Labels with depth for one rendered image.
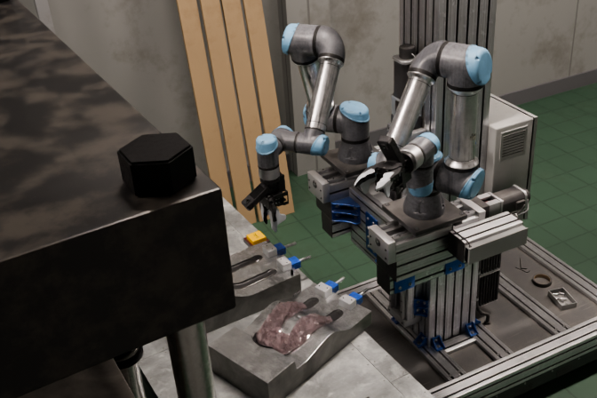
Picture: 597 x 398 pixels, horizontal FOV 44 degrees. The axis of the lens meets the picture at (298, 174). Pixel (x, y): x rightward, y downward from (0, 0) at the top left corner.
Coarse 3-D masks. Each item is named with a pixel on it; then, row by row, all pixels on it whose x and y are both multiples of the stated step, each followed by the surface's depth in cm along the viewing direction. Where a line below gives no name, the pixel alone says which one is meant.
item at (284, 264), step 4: (284, 256) 272; (308, 256) 275; (276, 260) 271; (280, 260) 270; (284, 260) 269; (288, 260) 269; (292, 260) 271; (296, 260) 271; (300, 260) 273; (304, 260) 274; (280, 264) 269; (284, 264) 268; (288, 264) 268; (292, 264) 270; (296, 264) 270; (300, 264) 272; (280, 268) 270; (284, 268) 268; (288, 268) 269; (296, 268) 271
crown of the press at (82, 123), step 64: (0, 0) 186; (0, 64) 146; (64, 64) 143; (0, 128) 118; (64, 128) 117; (128, 128) 116; (0, 192) 100; (64, 192) 99; (128, 192) 98; (192, 192) 97; (0, 256) 86; (64, 256) 89; (128, 256) 94; (192, 256) 99; (0, 320) 88; (64, 320) 93; (128, 320) 98; (192, 320) 103; (0, 384) 92
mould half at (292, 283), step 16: (240, 256) 279; (240, 272) 271; (256, 272) 270; (288, 272) 268; (256, 288) 262; (272, 288) 262; (288, 288) 266; (240, 304) 257; (256, 304) 261; (208, 320) 253; (224, 320) 256
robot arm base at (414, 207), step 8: (408, 192) 268; (440, 192) 265; (408, 200) 267; (416, 200) 264; (424, 200) 263; (432, 200) 263; (440, 200) 265; (408, 208) 267; (416, 208) 265; (424, 208) 264; (432, 208) 264; (440, 208) 265; (416, 216) 265; (424, 216) 264; (432, 216) 264; (440, 216) 266
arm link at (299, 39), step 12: (300, 24) 274; (288, 36) 272; (300, 36) 270; (312, 36) 269; (288, 48) 273; (300, 48) 272; (312, 48) 270; (300, 60) 277; (312, 60) 277; (300, 72) 285; (312, 72) 283; (312, 84) 288
